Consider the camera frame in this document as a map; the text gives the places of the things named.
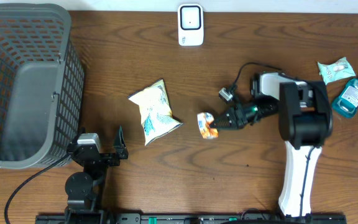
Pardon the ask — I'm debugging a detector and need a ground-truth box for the small orange box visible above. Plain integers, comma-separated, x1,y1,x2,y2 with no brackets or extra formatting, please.
197,112,219,139

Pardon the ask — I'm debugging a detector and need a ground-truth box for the cream snack bag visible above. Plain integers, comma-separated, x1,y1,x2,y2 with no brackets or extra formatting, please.
127,79,183,146

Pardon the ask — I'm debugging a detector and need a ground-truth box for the teal Listerine mouthwash bottle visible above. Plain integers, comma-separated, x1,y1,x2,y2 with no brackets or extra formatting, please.
332,78,358,118

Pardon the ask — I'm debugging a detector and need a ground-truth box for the teal wet wipes packet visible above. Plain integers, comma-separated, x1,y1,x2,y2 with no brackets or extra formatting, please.
317,57,356,85

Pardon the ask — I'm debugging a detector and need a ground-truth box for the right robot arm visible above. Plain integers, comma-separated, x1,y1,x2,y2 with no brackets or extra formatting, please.
198,72,333,219

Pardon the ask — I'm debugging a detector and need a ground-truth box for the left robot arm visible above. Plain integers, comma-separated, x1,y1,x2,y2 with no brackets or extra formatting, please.
64,128,129,223

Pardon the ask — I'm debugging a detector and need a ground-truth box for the white barcode scanner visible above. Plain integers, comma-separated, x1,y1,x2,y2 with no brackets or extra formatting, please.
177,4,204,47

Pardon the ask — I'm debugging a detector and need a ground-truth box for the grey plastic mesh basket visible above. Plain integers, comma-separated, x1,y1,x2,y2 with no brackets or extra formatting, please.
0,3,85,169

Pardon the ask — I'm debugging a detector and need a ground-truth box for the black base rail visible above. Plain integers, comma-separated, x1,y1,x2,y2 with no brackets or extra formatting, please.
35,212,347,224

